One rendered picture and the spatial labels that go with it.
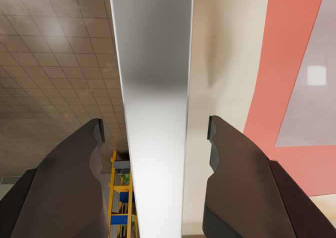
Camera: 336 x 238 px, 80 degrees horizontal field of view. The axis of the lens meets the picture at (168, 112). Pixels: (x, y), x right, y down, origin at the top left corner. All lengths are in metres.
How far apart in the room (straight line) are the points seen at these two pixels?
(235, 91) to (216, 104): 0.02
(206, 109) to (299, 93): 0.07
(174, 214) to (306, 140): 0.13
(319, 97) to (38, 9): 1.96
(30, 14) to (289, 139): 2.02
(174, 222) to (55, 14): 1.91
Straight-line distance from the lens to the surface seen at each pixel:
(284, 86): 0.18
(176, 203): 0.17
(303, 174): 0.25
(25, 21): 2.16
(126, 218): 4.61
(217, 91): 0.16
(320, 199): 0.29
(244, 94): 0.16
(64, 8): 1.94
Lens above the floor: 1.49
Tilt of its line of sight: 29 degrees down
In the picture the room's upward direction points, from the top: 177 degrees clockwise
